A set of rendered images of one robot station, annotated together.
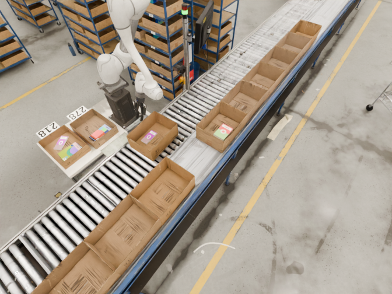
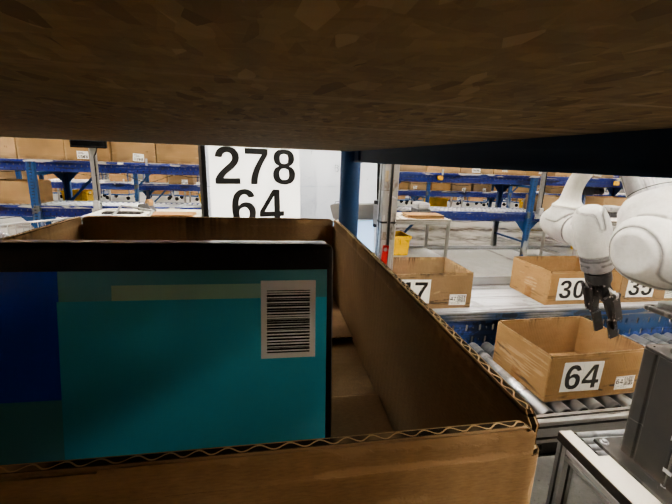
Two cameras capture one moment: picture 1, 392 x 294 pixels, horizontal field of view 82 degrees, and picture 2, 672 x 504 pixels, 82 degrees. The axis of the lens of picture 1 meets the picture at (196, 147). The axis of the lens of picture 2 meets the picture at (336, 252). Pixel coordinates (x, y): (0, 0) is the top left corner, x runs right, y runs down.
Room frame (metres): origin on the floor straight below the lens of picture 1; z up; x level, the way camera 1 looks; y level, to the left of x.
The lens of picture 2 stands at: (2.90, 0.66, 1.51)
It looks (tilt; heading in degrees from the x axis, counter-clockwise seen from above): 13 degrees down; 222
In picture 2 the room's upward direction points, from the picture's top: 2 degrees clockwise
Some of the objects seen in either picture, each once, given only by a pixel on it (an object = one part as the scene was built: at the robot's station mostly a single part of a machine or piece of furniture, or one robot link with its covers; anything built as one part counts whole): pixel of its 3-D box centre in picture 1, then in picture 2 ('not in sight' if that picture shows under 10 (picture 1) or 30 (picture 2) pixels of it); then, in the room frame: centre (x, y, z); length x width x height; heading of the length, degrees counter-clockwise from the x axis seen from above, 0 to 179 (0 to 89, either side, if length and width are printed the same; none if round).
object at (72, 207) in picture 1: (83, 217); not in sight; (0.57, 0.91, 0.72); 0.52 x 0.05 x 0.05; 53
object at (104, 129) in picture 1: (102, 133); not in sight; (1.39, 0.93, 0.79); 0.19 x 0.14 x 0.02; 144
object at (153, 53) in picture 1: (166, 52); not in sight; (2.78, 0.39, 0.79); 0.40 x 0.30 x 0.10; 54
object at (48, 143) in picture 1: (65, 146); not in sight; (1.23, 1.24, 0.80); 0.38 x 0.28 x 0.10; 51
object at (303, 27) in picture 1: (303, 34); not in sight; (2.88, -1.41, 0.96); 0.39 x 0.29 x 0.17; 143
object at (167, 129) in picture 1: (153, 135); (564, 354); (1.32, 0.41, 0.83); 0.39 x 0.29 x 0.17; 145
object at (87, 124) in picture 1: (94, 128); not in sight; (1.45, 1.02, 0.80); 0.38 x 0.28 x 0.10; 52
